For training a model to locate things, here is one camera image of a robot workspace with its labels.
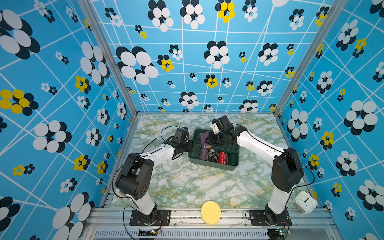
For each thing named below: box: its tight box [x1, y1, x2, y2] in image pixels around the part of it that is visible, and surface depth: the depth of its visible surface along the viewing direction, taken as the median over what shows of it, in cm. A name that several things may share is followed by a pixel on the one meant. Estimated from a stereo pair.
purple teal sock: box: [200, 131, 211, 149], surface depth 88 cm
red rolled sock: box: [218, 151, 228, 165], surface depth 91 cm
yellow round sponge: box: [201, 201, 222, 226], surface depth 74 cm
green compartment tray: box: [188, 129, 240, 171], surface depth 91 cm
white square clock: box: [293, 190, 318, 215], surface depth 77 cm
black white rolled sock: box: [208, 148, 218, 162], surface depth 91 cm
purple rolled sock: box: [198, 147, 209, 161], surface depth 93 cm
